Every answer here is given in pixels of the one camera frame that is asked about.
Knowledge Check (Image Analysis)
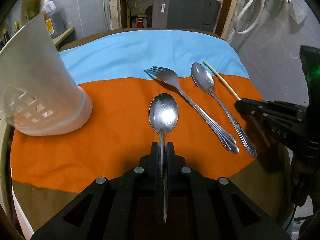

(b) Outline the wooden chopstick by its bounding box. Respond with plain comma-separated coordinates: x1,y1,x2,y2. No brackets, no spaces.
203,60,271,148

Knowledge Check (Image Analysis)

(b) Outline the grey refrigerator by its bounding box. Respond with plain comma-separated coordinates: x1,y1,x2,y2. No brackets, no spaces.
152,0,221,32

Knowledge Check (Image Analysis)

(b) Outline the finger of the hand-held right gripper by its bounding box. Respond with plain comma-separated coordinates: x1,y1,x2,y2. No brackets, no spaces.
234,99,309,113
251,110,307,131

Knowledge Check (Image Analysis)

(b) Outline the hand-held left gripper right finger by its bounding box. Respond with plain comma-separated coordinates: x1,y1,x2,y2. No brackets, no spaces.
165,142,292,240

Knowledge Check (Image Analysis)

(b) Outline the striped blue orange brown cloth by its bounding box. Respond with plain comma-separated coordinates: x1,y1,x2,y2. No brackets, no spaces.
10,28,292,232

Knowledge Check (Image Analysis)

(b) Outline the white plastic utensil basket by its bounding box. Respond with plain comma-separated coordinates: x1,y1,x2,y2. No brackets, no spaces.
0,12,94,137

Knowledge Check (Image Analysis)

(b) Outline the person's right hand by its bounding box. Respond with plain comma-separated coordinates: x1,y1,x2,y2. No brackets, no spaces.
290,154,316,206

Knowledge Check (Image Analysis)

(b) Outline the steel fork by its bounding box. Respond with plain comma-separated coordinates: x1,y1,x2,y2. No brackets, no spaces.
143,66,240,154

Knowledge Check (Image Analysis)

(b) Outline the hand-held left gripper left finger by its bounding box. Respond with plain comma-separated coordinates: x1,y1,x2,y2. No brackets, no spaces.
31,142,164,240

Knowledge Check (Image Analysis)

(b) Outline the ornate handle steel spoon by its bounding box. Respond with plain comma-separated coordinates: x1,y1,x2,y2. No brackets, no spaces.
190,62,258,158

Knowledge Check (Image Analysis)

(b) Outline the white hose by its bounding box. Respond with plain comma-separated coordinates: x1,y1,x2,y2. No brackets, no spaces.
233,0,272,35

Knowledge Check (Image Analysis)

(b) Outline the white mesh bag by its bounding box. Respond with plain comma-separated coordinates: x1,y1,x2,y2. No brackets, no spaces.
287,0,308,23

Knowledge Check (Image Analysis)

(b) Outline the plain steel spoon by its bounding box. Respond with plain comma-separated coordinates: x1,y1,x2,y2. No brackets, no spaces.
148,93,179,224

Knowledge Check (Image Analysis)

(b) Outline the large oil jug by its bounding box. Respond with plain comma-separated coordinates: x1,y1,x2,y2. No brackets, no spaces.
42,0,66,40

